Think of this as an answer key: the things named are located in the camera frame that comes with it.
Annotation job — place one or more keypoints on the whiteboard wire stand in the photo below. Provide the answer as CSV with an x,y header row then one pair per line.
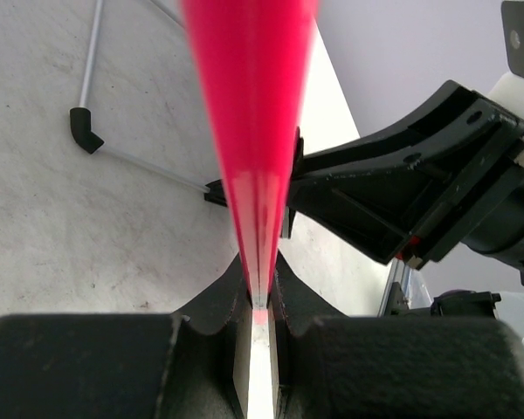
x,y
139,100

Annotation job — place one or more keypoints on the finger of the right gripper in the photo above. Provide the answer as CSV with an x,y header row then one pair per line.
x,y
378,219
434,141

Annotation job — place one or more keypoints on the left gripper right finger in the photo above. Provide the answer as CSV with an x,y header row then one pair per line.
x,y
326,364

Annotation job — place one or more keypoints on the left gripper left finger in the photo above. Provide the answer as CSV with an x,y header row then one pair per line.
x,y
191,363

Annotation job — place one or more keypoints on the pink framed whiteboard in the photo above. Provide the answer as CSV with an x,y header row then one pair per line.
x,y
252,58

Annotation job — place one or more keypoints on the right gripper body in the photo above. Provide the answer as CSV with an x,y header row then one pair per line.
x,y
487,214

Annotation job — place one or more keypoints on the aluminium front rail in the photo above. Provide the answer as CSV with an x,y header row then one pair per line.
x,y
405,293

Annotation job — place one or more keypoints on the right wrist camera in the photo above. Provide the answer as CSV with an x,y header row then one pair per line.
x,y
509,89

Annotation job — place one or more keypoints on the black whiteboard eraser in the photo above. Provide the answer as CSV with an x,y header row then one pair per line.
x,y
289,214

